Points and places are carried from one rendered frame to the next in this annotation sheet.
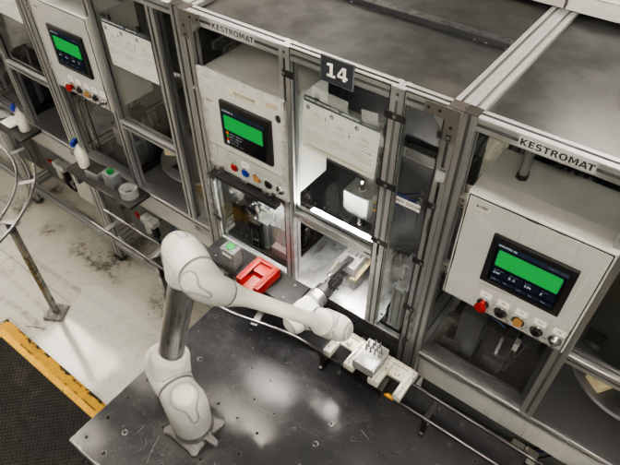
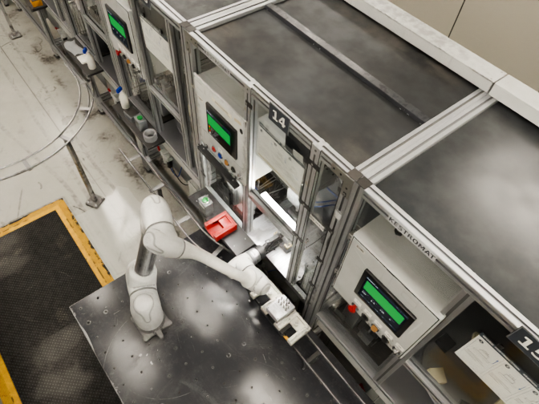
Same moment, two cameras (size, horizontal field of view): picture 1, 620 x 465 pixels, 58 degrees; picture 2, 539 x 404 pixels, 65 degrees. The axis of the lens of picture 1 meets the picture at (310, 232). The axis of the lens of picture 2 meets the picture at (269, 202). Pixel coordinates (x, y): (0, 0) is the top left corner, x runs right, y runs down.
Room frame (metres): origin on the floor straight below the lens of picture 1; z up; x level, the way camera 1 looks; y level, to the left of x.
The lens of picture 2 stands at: (0.30, -0.29, 3.15)
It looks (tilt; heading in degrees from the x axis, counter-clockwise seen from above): 54 degrees down; 10
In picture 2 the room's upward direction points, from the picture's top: 5 degrees clockwise
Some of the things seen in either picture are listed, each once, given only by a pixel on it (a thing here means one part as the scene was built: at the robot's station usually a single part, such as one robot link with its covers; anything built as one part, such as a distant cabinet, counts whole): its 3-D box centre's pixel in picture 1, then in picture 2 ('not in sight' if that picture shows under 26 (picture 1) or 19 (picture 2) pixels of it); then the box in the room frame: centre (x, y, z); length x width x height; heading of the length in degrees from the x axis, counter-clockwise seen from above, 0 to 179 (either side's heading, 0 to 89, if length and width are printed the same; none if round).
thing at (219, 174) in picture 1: (244, 185); (218, 163); (1.74, 0.27, 1.37); 0.36 x 0.04 x 0.04; 53
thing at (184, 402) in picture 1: (186, 406); (146, 309); (1.04, 0.48, 0.85); 0.18 x 0.16 x 0.22; 34
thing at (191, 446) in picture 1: (196, 427); (152, 321); (1.02, 0.46, 0.71); 0.22 x 0.18 x 0.06; 53
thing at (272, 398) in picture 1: (296, 448); (215, 354); (0.95, 0.05, 0.66); 1.50 x 1.06 x 0.04; 53
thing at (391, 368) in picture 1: (369, 366); (279, 313); (1.22, -0.24, 0.84); 0.36 x 0.14 x 0.10; 53
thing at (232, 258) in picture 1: (232, 254); (207, 205); (1.72, 0.35, 0.97); 0.08 x 0.08 x 0.12; 53
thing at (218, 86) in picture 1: (262, 122); (238, 123); (1.85, 0.19, 1.60); 0.42 x 0.29 x 0.46; 53
